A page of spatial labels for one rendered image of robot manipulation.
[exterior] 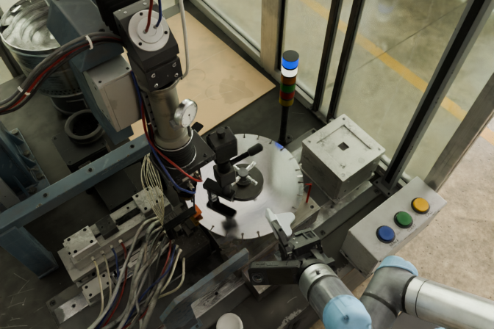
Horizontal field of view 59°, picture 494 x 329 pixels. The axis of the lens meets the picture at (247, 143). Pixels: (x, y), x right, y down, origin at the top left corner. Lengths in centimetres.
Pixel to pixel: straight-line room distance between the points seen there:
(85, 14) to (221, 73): 100
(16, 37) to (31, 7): 14
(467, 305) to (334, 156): 62
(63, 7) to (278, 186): 69
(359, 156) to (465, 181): 128
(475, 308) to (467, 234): 154
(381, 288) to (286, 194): 38
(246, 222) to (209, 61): 83
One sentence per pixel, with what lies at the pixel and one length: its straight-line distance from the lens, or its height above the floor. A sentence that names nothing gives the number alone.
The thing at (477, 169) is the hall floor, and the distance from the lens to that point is 263.
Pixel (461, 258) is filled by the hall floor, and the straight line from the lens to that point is 234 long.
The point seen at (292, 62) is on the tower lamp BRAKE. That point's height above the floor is 116.
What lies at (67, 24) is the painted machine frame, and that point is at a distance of 80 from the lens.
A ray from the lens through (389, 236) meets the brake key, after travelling 123.
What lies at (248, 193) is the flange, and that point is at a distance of 117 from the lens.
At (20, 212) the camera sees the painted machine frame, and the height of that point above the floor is 105.
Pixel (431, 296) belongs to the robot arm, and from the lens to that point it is 90.
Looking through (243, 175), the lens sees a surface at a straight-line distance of 115.
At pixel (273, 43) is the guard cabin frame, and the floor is 91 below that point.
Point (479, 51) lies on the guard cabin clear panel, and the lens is 107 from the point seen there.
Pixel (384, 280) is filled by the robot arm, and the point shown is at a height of 113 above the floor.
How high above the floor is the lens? 199
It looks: 55 degrees down
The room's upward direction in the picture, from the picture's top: 1 degrees counter-clockwise
